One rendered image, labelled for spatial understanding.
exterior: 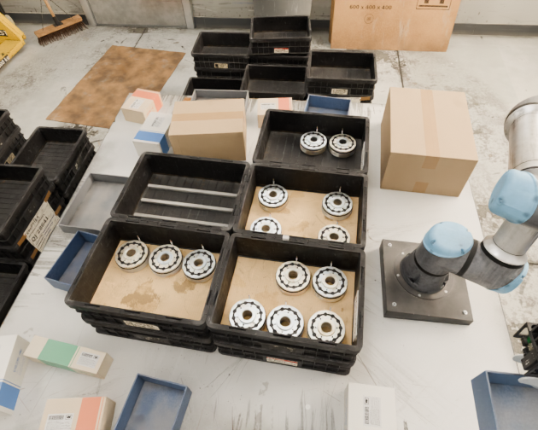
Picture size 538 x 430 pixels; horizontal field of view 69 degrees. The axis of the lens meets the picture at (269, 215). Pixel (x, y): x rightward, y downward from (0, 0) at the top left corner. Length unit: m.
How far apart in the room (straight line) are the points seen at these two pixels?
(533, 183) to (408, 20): 3.26
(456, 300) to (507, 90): 2.56
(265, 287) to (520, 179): 0.76
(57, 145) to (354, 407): 2.12
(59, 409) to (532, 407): 1.10
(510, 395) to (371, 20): 3.30
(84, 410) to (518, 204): 1.11
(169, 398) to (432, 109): 1.39
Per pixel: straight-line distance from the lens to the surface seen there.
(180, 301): 1.20
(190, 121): 1.68
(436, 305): 1.34
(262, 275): 1.21
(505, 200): 0.67
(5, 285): 2.24
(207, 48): 3.14
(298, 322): 1.11
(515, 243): 1.17
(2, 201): 2.26
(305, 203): 1.36
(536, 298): 2.46
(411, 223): 1.54
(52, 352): 1.36
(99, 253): 1.29
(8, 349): 1.40
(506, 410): 0.93
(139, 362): 1.31
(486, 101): 3.51
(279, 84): 2.69
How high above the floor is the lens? 1.89
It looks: 53 degrees down
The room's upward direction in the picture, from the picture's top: 3 degrees counter-clockwise
